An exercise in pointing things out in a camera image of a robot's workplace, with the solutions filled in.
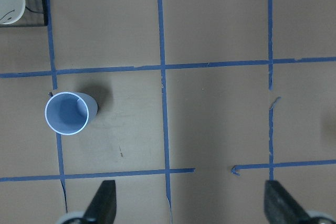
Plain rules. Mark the white mug near rack end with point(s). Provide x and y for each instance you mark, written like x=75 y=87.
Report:
x=12 y=11

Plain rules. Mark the light blue plastic cup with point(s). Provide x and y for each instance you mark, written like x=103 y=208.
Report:
x=68 y=113

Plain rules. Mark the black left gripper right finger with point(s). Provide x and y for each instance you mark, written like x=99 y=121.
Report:
x=279 y=205

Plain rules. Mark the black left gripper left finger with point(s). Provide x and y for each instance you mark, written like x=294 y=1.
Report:
x=103 y=206

